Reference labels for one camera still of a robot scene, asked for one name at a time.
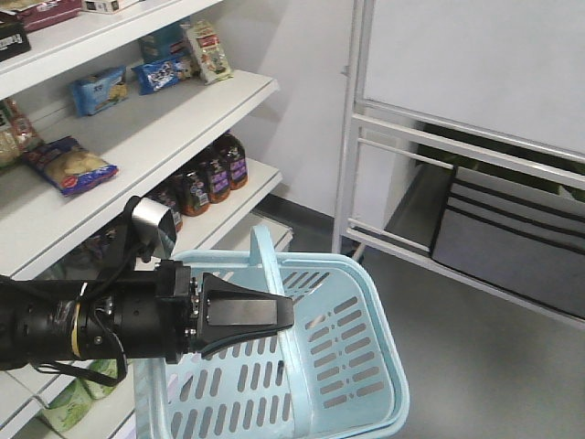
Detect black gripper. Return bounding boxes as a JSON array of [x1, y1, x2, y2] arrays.
[[75, 260, 293, 364]]

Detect green tea bottle bottom shelf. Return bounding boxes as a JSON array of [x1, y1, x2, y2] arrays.
[[41, 380, 92, 433]]

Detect white store shelving unit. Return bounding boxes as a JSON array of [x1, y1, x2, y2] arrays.
[[0, 0, 294, 439]]

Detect blue cookie pack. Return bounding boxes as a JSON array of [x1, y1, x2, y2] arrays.
[[132, 55, 193, 95]]

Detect light blue cracker pack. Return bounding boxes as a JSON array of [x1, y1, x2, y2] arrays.
[[69, 66, 129, 117]]

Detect white whiteboard frame stand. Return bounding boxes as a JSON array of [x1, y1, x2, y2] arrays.
[[333, 1, 584, 327]]

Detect light blue plastic basket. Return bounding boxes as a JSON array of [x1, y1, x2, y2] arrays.
[[133, 226, 410, 438]]

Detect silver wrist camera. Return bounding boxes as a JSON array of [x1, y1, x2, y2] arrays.
[[131, 197, 176, 259]]

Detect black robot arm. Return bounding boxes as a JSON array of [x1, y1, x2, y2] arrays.
[[1, 261, 294, 369]]

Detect blue chips bag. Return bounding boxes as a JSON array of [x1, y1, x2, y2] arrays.
[[22, 136, 118, 197]]

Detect dark juice bottle purple label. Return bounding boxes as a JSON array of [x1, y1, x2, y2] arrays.
[[214, 133, 248, 190]]

